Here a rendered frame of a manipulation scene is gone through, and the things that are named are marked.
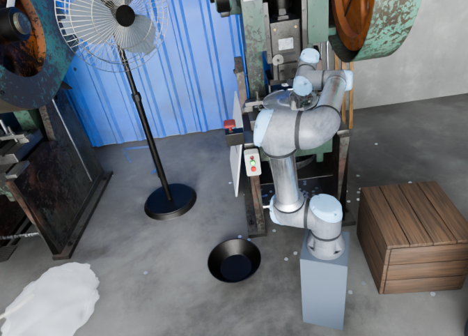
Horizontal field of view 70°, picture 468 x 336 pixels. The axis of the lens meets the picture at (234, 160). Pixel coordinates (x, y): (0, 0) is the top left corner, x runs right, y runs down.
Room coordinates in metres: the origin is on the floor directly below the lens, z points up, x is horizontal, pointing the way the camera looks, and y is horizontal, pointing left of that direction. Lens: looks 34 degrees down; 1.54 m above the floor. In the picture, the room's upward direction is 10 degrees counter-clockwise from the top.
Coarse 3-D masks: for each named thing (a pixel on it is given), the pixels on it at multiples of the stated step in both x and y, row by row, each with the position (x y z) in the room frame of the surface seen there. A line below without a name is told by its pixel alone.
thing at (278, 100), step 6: (282, 90) 1.75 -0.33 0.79; (288, 90) 1.74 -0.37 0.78; (270, 96) 1.70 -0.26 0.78; (276, 96) 1.68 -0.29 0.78; (282, 96) 1.67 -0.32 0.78; (288, 96) 1.64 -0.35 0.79; (264, 102) 1.63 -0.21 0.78; (270, 102) 1.62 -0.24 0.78; (276, 102) 1.61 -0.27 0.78; (282, 102) 1.58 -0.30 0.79; (312, 102) 1.53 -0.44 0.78; (270, 108) 1.55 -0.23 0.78; (276, 108) 1.54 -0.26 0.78; (282, 108) 1.53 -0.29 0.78; (288, 108) 1.52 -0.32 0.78; (306, 108) 1.48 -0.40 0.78
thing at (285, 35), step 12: (276, 24) 1.65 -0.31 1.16; (288, 24) 1.64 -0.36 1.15; (276, 36) 1.65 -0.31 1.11; (288, 36) 1.65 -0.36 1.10; (300, 36) 1.65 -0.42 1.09; (276, 48) 1.65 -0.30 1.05; (288, 48) 1.64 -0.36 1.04; (300, 48) 1.64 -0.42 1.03; (276, 60) 1.63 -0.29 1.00; (288, 60) 1.65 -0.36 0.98; (276, 72) 1.65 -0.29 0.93; (288, 72) 1.62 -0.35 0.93
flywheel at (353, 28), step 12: (336, 0) 1.95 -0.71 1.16; (348, 0) 1.83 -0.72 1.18; (360, 0) 1.66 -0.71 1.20; (372, 0) 1.52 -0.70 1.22; (336, 12) 1.92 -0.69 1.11; (348, 12) 1.82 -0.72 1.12; (360, 12) 1.65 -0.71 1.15; (336, 24) 1.91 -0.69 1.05; (348, 24) 1.81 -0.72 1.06; (360, 24) 1.64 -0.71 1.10; (348, 36) 1.70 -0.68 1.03; (360, 36) 1.54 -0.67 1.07; (348, 48) 1.69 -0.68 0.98; (360, 48) 1.53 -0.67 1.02
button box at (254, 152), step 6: (246, 150) 1.44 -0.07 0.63; (252, 150) 1.43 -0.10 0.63; (246, 156) 1.40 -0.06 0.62; (258, 156) 1.39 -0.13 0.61; (246, 162) 1.40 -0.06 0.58; (258, 162) 1.39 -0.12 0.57; (246, 168) 1.40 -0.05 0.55; (258, 168) 1.39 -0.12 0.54; (252, 174) 1.40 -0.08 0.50; (258, 174) 1.39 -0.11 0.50
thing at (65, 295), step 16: (48, 272) 1.29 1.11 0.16; (64, 272) 1.25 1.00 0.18; (80, 272) 1.27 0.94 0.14; (32, 288) 1.18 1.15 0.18; (48, 288) 1.15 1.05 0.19; (64, 288) 1.15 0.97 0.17; (80, 288) 1.14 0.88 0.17; (96, 288) 1.21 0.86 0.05; (16, 304) 1.11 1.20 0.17; (32, 304) 1.07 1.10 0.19; (48, 304) 1.06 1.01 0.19; (64, 304) 1.06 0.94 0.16; (80, 304) 1.06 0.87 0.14; (16, 320) 1.02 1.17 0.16; (32, 320) 1.00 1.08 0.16; (48, 320) 0.99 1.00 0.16; (64, 320) 0.99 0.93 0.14; (80, 320) 1.00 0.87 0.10
